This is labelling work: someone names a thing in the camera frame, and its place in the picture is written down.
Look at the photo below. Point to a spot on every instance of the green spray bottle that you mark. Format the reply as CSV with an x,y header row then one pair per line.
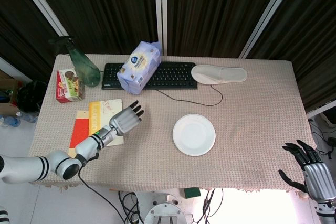
x,y
85,70

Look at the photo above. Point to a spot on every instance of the white partition frame post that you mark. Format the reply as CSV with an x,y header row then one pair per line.
x,y
160,11
39,1
270,16

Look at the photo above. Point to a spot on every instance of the red and yellow card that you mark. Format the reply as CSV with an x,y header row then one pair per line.
x,y
81,132

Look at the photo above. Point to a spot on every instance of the green block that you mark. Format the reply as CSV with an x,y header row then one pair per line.
x,y
192,192

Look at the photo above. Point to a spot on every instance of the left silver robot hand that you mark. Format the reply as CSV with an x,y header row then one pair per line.
x,y
123,121

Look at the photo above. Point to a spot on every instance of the yellow cover lined notebook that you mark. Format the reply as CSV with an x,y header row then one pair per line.
x,y
110,106

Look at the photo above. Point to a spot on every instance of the clear plastic water bottle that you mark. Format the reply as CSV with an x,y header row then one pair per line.
x,y
26,117
10,121

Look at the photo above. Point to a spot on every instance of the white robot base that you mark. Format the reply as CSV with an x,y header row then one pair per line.
x,y
164,209

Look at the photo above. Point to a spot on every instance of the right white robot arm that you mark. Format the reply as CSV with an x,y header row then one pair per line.
x,y
326,213

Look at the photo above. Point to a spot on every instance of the white paper plate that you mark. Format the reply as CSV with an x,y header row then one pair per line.
x,y
194,134

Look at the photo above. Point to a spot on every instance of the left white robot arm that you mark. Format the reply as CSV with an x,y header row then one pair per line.
x,y
26,167

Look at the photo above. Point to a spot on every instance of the red cookie box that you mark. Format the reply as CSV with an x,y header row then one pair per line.
x,y
68,87

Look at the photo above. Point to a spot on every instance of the black computer keyboard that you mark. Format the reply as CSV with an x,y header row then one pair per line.
x,y
173,74

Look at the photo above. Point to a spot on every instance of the brown cardboard box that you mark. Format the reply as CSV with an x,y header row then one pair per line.
x,y
6,85

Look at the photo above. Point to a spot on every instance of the white cloth slipper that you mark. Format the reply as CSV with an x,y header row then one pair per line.
x,y
220,74

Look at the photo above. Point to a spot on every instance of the dark pleated curtain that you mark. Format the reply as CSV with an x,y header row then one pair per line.
x,y
15,24
105,11
309,37
215,11

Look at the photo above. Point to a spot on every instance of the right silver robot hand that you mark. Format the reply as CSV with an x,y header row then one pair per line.
x,y
317,176

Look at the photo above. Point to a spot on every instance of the light blue tissue pack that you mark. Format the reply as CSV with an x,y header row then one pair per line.
x,y
139,66

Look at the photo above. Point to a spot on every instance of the beige waffle tablecloth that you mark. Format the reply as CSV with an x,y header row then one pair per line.
x,y
249,129

